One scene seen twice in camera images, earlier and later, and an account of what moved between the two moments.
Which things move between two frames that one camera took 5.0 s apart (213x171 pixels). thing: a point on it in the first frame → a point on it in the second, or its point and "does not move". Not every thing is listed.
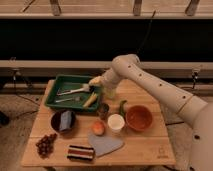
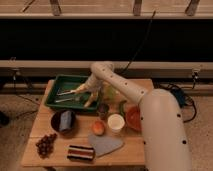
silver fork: (76, 98) does not move
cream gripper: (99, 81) → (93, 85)
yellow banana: (90, 100) does not move
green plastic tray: (75, 92) does not move
